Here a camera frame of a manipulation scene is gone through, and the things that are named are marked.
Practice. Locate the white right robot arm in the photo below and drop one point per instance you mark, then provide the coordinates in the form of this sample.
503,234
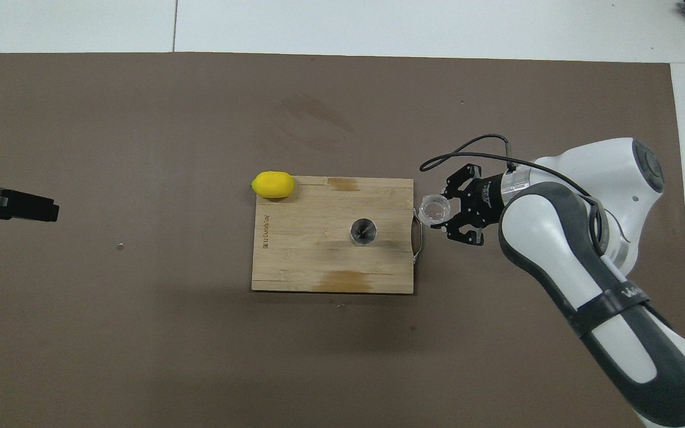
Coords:
586,249

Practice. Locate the small clear plastic cup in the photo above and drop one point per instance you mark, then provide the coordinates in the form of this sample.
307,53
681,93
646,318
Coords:
434,209

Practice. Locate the wooden cutting board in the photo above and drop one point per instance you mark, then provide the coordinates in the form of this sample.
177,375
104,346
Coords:
307,249

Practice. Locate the yellow lemon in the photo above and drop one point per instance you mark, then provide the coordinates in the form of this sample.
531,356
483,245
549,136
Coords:
273,185

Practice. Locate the brown paper table mat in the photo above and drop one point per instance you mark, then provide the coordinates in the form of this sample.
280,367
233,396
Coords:
140,327

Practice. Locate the metal double cone jigger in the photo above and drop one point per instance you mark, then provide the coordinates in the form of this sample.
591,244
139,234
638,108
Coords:
363,232

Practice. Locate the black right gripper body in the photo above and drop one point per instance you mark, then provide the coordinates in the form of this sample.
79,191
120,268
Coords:
486,202

